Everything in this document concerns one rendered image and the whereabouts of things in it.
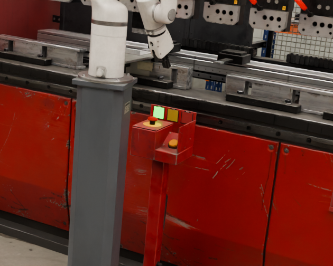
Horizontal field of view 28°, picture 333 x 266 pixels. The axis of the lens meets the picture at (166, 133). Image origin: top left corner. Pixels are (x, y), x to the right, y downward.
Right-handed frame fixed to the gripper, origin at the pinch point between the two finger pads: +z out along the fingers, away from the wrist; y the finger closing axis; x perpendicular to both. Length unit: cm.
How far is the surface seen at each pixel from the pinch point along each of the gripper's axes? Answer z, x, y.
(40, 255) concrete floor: 75, 52, -65
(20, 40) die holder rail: -4, 83, -7
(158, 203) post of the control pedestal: 36, -16, -43
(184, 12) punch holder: -14.7, -2.3, 16.7
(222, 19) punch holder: -11.8, -18.8, 19.0
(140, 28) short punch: -7.2, 20.2, 11.4
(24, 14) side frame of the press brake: -1, 109, 18
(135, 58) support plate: -5.8, 8.7, -7.8
